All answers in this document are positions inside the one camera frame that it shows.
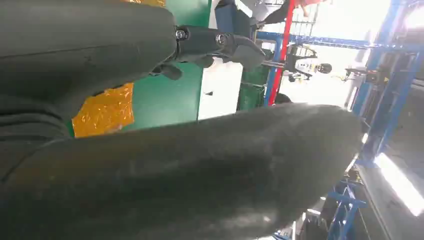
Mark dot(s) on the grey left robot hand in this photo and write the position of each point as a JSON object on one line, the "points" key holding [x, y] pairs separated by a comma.
{"points": [[185, 179]]}

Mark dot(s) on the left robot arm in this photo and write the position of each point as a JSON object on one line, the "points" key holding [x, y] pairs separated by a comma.
{"points": [[26, 132]]}

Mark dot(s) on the green table mat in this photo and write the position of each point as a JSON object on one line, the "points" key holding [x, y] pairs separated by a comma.
{"points": [[162, 99]]}

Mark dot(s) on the white table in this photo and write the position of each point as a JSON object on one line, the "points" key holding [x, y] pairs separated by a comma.
{"points": [[220, 89]]}

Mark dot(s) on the yellow plastic sheet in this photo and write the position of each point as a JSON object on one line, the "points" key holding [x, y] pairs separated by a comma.
{"points": [[102, 111]]}

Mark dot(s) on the green mesh panel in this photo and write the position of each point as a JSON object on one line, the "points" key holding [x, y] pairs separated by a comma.
{"points": [[251, 89]]}

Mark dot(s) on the background person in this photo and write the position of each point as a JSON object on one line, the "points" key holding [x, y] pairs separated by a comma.
{"points": [[288, 10]]}

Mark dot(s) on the red post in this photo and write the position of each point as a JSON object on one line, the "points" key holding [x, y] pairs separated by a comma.
{"points": [[281, 43]]}

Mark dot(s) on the blue metal frame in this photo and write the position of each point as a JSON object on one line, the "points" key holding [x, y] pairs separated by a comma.
{"points": [[377, 99]]}

